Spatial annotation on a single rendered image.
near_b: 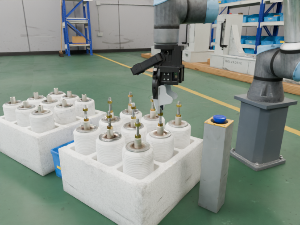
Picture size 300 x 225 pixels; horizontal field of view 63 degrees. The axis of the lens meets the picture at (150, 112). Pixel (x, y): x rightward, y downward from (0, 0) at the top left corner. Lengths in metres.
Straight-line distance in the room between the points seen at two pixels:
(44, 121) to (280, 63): 0.96
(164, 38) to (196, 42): 3.53
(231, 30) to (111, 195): 3.19
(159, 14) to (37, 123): 0.68
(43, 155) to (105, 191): 0.39
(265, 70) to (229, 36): 2.61
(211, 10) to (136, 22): 6.86
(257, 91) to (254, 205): 0.46
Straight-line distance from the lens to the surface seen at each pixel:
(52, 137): 1.11
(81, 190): 0.92
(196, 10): 0.75
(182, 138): 0.89
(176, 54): 0.73
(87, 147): 0.88
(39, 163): 1.13
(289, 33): 1.01
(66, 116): 1.17
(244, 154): 1.22
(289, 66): 1.02
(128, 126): 0.89
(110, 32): 7.36
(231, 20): 3.72
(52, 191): 1.04
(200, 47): 4.30
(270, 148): 1.21
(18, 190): 1.11
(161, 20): 0.72
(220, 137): 0.77
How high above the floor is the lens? 0.58
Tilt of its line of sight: 18 degrees down
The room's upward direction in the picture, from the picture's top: straight up
